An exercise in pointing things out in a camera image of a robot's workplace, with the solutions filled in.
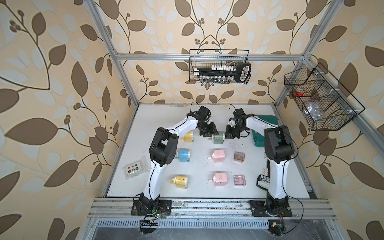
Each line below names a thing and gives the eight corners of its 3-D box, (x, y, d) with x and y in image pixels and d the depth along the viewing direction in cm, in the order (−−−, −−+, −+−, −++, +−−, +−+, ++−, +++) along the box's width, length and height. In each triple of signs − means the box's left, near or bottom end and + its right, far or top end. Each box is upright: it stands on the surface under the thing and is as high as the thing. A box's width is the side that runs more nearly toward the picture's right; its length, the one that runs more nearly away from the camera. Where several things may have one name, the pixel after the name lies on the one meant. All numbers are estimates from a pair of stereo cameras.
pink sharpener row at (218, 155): (208, 162, 92) (208, 157, 86) (207, 154, 95) (208, 149, 90) (223, 162, 92) (225, 157, 86) (223, 154, 95) (224, 149, 90)
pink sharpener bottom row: (208, 186, 83) (209, 182, 77) (208, 177, 86) (208, 172, 80) (226, 186, 83) (228, 182, 77) (225, 177, 86) (227, 172, 80)
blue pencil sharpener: (177, 161, 93) (176, 155, 86) (181, 153, 96) (180, 147, 90) (187, 164, 91) (187, 158, 85) (191, 156, 95) (190, 150, 88)
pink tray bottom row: (234, 186, 83) (235, 184, 81) (233, 176, 87) (233, 174, 85) (245, 186, 83) (246, 184, 81) (243, 176, 87) (244, 174, 85)
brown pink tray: (233, 160, 93) (234, 159, 91) (234, 152, 96) (235, 151, 94) (243, 162, 92) (244, 160, 90) (243, 154, 95) (244, 152, 93)
